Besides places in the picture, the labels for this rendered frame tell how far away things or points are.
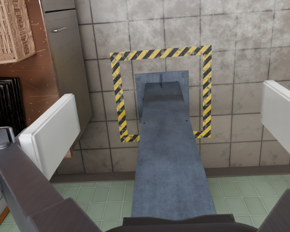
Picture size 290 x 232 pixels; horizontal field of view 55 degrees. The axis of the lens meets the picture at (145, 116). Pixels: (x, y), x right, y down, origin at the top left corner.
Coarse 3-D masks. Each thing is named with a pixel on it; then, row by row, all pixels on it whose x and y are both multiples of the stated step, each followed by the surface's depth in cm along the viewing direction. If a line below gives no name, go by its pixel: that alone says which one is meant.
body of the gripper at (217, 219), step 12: (204, 216) 8; (216, 216) 8; (228, 216) 8; (120, 228) 8; (132, 228) 7; (144, 228) 7; (156, 228) 7; (168, 228) 7; (180, 228) 7; (192, 228) 7; (204, 228) 7; (216, 228) 7; (228, 228) 7; (240, 228) 7; (252, 228) 7
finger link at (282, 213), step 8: (288, 192) 7; (280, 200) 7; (288, 200) 7; (280, 208) 7; (288, 208) 7; (272, 216) 7; (280, 216) 7; (288, 216) 7; (264, 224) 6; (272, 224) 6; (280, 224) 6; (288, 224) 6
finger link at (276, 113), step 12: (264, 84) 18; (276, 84) 18; (264, 96) 18; (276, 96) 16; (288, 96) 15; (264, 108) 19; (276, 108) 17; (288, 108) 15; (264, 120) 19; (276, 120) 17; (288, 120) 15; (276, 132) 17; (288, 132) 15; (288, 144) 15
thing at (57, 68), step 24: (48, 0) 109; (72, 0) 140; (48, 24) 107; (72, 24) 138; (48, 48) 106; (72, 48) 136; (0, 72) 110; (24, 72) 109; (48, 72) 109; (72, 72) 134; (24, 96) 113; (48, 96) 113; (72, 144) 128
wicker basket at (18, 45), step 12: (0, 0) 85; (12, 0) 91; (24, 0) 99; (0, 12) 100; (12, 12) 91; (24, 12) 99; (0, 24) 102; (12, 24) 90; (24, 24) 98; (0, 36) 103; (12, 36) 89; (24, 36) 98; (0, 48) 105; (12, 48) 91; (24, 48) 98; (0, 60) 92; (12, 60) 92
